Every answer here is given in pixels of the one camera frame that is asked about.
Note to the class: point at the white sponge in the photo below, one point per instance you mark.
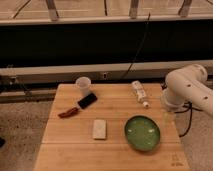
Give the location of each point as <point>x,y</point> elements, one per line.
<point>99,129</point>

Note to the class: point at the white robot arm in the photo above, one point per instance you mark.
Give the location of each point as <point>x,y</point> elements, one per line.
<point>188,84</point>

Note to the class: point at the black rectangular block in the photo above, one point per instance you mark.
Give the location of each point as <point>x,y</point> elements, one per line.
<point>86,101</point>

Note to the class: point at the green ceramic bowl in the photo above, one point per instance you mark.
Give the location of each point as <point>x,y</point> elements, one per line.
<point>142,133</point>

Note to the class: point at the translucent plastic cup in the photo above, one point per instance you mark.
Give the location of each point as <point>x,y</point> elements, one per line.
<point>83,84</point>

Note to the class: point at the red chili pepper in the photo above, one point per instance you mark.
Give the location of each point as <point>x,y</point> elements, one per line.
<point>69,113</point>

